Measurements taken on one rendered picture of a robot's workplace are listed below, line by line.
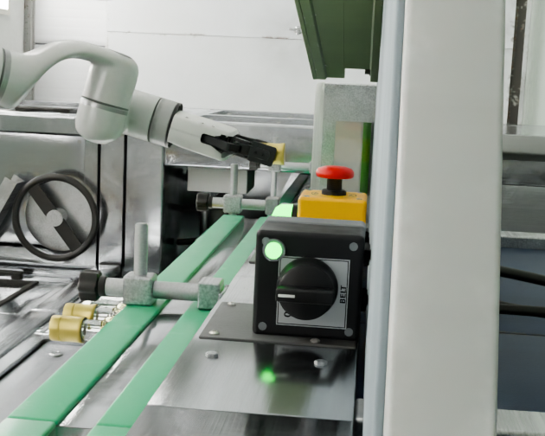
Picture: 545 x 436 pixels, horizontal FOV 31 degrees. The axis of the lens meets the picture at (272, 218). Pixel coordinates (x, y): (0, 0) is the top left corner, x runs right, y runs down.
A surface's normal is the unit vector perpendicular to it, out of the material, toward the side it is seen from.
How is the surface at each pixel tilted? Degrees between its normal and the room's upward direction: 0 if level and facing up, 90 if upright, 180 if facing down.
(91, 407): 90
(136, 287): 90
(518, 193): 90
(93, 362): 90
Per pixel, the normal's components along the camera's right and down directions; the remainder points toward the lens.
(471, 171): -0.07, -0.27
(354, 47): -0.08, 0.96
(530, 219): -0.10, 0.15
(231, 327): 0.04, -0.99
